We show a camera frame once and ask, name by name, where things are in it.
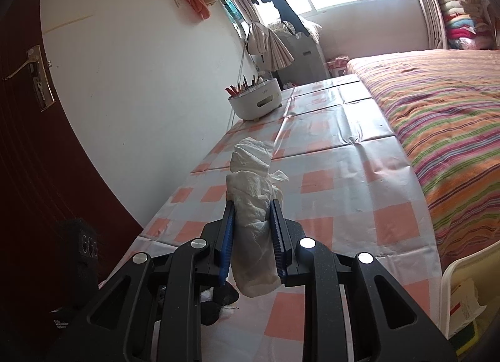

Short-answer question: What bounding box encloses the bundle of red chopsticks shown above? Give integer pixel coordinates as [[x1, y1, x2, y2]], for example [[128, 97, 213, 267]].
[[224, 73, 260, 97]]

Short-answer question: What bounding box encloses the white knotted plastic bag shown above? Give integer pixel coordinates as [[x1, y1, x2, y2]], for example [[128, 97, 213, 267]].
[[224, 136, 290, 299]]

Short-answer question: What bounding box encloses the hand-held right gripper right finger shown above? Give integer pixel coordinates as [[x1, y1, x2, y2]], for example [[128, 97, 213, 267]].
[[269, 199, 457, 362]]

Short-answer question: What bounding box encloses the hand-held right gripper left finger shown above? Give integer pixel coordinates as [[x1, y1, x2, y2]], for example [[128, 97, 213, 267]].
[[55, 201, 236, 362]]

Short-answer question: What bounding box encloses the white pink medicine box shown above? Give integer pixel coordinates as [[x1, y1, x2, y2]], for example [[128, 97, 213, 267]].
[[449, 279, 487, 325]]

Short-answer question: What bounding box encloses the yellow green sponge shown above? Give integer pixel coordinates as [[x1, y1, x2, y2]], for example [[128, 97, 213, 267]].
[[459, 321, 483, 353]]

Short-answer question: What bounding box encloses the cream plastic bin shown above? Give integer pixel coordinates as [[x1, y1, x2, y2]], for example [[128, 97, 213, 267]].
[[439, 241, 500, 359]]

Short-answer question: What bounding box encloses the tied striped curtain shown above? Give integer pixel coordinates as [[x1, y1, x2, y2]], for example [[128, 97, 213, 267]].
[[203, 0, 295, 71]]

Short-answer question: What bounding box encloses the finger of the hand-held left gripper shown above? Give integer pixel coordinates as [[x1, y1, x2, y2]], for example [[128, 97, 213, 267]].
[[199, 282, 240, 327]]

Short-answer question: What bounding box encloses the black hanging garment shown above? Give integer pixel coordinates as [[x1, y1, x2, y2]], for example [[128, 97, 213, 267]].
[[271, 0, 309, 36]]

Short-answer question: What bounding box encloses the checkered plastic tablecloth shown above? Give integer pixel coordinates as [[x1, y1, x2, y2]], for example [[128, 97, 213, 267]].
[[97, 75, 444, 362]]

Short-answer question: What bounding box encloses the straight striped curtain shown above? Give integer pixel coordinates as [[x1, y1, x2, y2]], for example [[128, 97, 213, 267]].
[[418, 0, 448, 50]]

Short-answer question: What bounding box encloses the dark red door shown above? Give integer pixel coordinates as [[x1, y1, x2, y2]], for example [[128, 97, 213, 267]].
[[0, 0, 145, 362]]

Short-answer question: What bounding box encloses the grey cabinet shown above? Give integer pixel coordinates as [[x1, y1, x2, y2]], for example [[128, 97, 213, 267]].
[[269, 22, 329, 83]]

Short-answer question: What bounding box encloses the metal door handle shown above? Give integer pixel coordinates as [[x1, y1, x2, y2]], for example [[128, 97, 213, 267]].
[[3, 45, 56, 113]]

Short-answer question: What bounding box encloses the striped bed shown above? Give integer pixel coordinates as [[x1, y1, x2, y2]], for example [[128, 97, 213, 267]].
[[343, 48, 500, 269]]

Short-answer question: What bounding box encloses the white round utensil holder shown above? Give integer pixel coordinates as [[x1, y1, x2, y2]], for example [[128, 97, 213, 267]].
[[224, 73, 284, 121]]

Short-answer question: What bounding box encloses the stack of folded blankets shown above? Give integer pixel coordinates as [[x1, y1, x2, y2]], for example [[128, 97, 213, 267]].
[[434, 0, 491, 50]]

